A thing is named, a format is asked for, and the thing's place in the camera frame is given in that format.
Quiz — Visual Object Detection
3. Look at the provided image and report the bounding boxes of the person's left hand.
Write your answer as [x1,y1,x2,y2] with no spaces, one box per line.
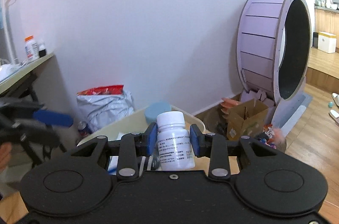
[0,143,13,171]

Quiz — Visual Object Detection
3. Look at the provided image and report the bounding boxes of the stack of orange bowls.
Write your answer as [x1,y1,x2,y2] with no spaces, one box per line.
[221,98,240,115]

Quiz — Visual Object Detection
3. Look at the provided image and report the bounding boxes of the colourful cat toys pile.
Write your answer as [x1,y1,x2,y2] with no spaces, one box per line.
[256,123,288,152]

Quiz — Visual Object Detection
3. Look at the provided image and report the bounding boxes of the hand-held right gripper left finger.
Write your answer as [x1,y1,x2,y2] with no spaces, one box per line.
[70,122,158,182]

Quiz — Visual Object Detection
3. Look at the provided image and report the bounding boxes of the red and grey plastic bag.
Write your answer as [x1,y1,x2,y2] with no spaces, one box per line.
[77,85,134,134]

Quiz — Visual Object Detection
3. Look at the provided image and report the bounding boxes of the open cardboard box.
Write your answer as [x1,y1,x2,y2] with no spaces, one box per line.
[226,99,270,141]

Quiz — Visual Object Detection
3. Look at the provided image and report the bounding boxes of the white foam box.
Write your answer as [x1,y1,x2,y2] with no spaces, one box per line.
[318,31,338,54]

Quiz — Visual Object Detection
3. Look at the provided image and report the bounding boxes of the white supplement bottle orange cap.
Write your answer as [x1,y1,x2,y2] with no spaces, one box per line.
[24,36,40,62]

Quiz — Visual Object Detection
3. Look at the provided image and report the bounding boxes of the white lamp pole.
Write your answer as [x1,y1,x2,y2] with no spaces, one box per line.
[0,0,19,66]

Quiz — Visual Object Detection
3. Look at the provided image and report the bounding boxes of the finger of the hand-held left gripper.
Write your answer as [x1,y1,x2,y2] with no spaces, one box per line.
[0,97,74,129]
[0,117,61,146]

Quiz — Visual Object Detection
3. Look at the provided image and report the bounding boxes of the cream plastic basket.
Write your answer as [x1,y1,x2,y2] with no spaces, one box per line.
[76,104,207,177]

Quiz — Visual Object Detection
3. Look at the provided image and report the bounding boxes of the white dishes on counter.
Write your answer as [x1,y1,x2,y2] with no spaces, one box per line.
[315,0,339,10]

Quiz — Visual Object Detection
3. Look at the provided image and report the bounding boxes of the purple cat exercise wheel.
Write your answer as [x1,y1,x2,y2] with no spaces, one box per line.
[236,0,313,132]

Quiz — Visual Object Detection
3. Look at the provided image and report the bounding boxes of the large white pill bottle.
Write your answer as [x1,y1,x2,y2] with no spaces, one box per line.
[156,111,196,172]

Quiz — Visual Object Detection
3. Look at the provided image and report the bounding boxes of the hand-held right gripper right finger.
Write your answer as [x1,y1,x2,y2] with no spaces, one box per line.
[190,123,281,182]

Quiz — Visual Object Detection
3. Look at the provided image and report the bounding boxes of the desk with black legs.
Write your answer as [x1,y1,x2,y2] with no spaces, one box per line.
[0,53,67,169]

